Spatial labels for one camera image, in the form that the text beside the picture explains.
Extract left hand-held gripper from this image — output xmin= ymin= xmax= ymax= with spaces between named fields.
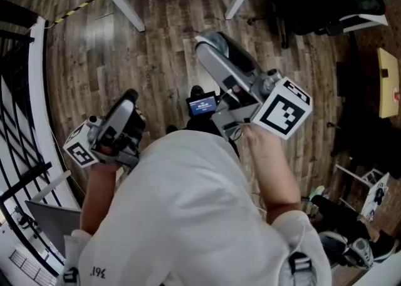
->
xmin=62 ymin=89 xmax=147 ymax=169

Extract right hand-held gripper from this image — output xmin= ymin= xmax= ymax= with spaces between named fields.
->
xmin=194 ymin=31 xmax=313 ymax=141

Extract person's right forearm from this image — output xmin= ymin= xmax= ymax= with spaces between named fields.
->
xmin=242 ymin=123 xmax=303 ymax=226

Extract person's left forearm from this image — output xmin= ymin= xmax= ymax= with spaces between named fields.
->
xmin=80 ymin=161 xmax=125 ymax=238

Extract person's left hand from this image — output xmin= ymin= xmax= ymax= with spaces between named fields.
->
xmin=99 ymin=133 xmax=122 ymax=156

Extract small black monitor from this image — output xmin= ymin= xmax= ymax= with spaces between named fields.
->
xmin=185 ymin=90 xmax=220 ymax=119

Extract person's white shirt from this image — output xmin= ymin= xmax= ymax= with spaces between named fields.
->
xmin=64 ymin=130 xmax=333 ymax=286

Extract black metal railing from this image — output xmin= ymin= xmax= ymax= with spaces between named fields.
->
xmin=0 ymin=0 xmax=68 ymax=279

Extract black flat panel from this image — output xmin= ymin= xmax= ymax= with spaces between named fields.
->
xmin=336 ymin=61 xmax=361 ymax=98

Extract yellow black striped tape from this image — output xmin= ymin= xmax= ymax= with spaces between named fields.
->
xmin=53 ymin=0 xmax=108 ymax=26

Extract black office chair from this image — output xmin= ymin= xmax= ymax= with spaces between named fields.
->
xmin=247 ymin=0 xmax=389 ymax=49

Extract grey flat board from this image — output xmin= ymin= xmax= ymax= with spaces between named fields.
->
xmin=24 ymin=200 xmax=83 ymax=259

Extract black upholstered seat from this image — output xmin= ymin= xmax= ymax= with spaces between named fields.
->
xmin=328 ymin=100 xmax=401 ymax=166

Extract yellow wooden board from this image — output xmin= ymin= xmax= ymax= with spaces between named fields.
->
xmin=377 ymin=47 xmax=401 ymax=119

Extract white printed poster board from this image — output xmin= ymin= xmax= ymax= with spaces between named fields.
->
xmin=360 ymin=171 xmax=392 ymax=223

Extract black cable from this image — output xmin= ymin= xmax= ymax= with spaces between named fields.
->
xmin=230 ymin=126 xmax=248 ymax=141

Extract white metal frame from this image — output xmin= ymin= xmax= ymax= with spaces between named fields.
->
xmin=333 ymin=162 xmax=385 ymax=213

